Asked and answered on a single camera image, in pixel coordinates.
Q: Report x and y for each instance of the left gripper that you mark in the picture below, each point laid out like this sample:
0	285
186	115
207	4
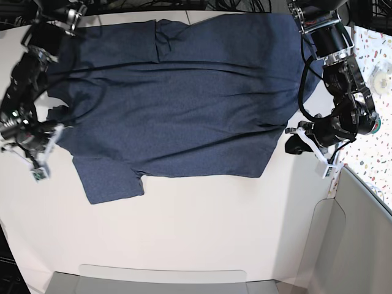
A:
313	138

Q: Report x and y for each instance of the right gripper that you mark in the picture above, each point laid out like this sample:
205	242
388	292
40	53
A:
31	142

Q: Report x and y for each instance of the blue t-shirt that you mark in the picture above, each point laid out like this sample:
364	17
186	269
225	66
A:
163	98

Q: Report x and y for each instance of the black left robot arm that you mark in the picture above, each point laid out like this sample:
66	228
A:
354	111

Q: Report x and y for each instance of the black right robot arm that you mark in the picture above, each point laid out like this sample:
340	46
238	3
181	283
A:
53	22

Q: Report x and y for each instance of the green tape roll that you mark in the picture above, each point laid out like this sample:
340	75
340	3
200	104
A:
377	125

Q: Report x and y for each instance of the clear tape dispenser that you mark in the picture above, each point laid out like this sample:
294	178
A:
379	81

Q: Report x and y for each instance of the grey plastic bin right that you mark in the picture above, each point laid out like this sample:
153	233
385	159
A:
348	247

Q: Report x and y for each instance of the grey plastic tray front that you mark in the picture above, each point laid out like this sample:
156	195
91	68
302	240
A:
105	279

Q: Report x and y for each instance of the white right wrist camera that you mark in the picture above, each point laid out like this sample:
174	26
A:
40	173

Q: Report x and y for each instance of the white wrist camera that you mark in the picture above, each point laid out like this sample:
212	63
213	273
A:
329	169
40	173

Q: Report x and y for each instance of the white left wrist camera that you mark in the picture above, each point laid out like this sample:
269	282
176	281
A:
329	169

